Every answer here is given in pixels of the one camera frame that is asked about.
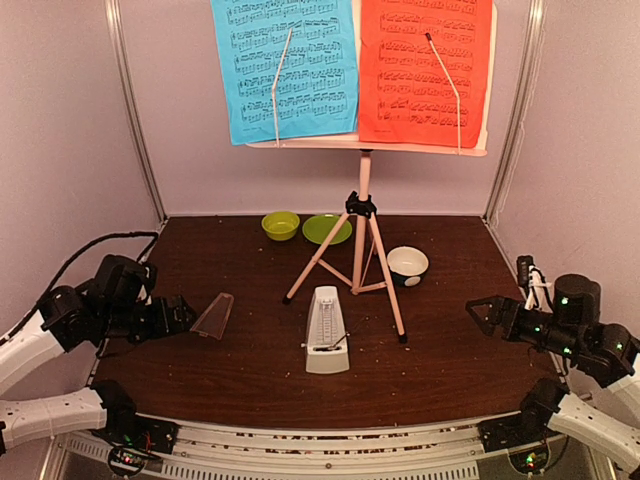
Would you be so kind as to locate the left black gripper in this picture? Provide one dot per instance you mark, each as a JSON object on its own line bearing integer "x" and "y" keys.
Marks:
{"x": 162, "y": 325}

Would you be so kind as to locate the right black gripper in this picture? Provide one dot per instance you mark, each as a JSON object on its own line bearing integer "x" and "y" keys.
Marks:
{"x": 499, "y": 305}

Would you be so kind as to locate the clear metronome front cover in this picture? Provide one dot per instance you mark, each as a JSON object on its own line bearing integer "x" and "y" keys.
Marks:
{"x": 213, "y": 321}

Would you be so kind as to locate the white metronome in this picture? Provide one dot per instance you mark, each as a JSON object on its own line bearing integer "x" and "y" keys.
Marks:
{"x": 326, "y": 345}

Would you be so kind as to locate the pink music stand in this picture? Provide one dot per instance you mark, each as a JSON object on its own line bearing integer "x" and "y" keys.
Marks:
{"x": 360, "y": 205}

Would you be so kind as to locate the red sheet music paper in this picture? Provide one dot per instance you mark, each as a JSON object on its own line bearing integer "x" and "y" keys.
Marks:
{"x": 425, "y": 72}

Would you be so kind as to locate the blue sheet music paper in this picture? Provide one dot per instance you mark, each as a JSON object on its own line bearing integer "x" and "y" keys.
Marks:
{"x": 289, "y": 68}

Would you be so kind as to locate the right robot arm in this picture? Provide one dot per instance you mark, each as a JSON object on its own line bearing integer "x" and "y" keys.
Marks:
{"x": 562, "y": 318}

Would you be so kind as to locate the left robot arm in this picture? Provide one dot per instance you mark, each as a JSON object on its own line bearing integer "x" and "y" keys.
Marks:
{"x": 116, "y": 303}

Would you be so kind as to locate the white and blue bowl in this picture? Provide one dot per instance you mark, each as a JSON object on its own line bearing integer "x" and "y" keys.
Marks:
{"x": 407, "y": 265}

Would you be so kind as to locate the lime green bowl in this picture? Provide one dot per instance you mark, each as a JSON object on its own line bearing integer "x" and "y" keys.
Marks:
{"x": 281, "y": 225}

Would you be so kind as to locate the green plate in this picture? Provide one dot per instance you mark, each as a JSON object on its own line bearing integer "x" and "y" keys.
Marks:
{"x": 317, "y": 228}

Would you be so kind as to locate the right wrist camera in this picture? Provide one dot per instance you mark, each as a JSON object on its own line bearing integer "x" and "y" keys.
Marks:
{"x": 533, "y": 284}

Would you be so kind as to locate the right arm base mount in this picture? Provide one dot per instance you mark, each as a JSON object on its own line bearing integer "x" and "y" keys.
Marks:
{"x": 520, "y": 435}

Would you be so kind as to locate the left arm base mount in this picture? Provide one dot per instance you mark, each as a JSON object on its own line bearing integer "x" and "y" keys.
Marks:
{"x": 139, "y": 446}

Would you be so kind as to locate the front aluminium rail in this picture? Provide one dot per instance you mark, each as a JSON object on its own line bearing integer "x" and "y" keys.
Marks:
{"x": 444, "y": 450}

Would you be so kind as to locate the right aluminium frame post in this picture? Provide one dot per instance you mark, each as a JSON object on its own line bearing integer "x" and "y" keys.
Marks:
{"x": 524, "y": 94}

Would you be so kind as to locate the aluminium frame post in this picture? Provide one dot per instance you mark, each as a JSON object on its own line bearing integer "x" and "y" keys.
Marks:
{"x": 118, "y": 41}
{"x": 524, "y": 94}

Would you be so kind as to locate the left aluminium frame post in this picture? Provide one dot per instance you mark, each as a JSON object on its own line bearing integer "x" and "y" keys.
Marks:
{"x": 118, "y": 41}

